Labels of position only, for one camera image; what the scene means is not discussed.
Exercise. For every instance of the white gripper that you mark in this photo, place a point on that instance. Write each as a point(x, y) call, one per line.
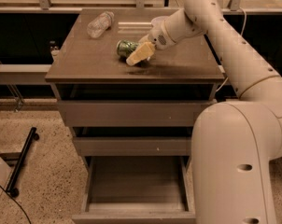
point(157, 38)

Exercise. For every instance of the green soda can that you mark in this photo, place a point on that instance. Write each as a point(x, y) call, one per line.
point(125, 48)

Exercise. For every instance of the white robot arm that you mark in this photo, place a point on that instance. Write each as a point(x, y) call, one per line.
point(232, 142)

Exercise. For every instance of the grey drawer cabinet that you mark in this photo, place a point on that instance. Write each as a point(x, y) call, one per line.
point(91, 70)

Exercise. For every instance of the top drawer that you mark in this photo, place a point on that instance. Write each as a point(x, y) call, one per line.
point(131, 114)

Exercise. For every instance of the middle drawer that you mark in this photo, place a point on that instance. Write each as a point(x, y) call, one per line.
point(132, 146)

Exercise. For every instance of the open bottom drawer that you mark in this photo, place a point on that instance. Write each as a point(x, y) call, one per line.
point(136, 190)

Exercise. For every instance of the white ceramic bowl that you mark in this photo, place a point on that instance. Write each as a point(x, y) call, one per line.
point(157, 21)

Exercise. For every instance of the clear plastic bottle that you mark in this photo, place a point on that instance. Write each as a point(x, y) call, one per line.
point(100, 24)

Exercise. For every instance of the black wheeled stand leg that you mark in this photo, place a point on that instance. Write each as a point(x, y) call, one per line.
point(11, 188)

